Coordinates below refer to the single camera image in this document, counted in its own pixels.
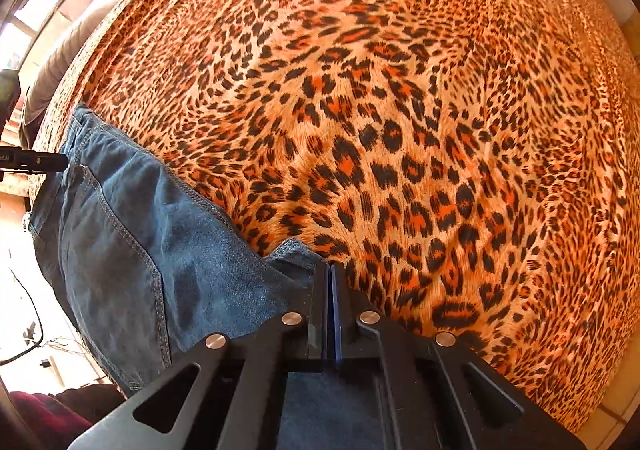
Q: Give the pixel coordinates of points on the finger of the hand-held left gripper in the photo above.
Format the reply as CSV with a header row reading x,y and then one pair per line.
x,y
35,161

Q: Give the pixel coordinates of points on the blue denim pants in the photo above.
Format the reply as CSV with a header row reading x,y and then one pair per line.
x,y
125,250

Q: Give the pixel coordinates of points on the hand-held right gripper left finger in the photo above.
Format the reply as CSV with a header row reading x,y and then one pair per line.
x,y
322,310

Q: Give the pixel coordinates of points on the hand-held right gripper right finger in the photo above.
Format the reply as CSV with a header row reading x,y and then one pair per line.
x,y
338,310

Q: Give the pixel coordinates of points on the dark red cloth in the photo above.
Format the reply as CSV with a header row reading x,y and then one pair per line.
x,y
45,417

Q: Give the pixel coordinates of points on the leopard print blanket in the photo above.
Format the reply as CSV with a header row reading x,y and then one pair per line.
x,y
400,130

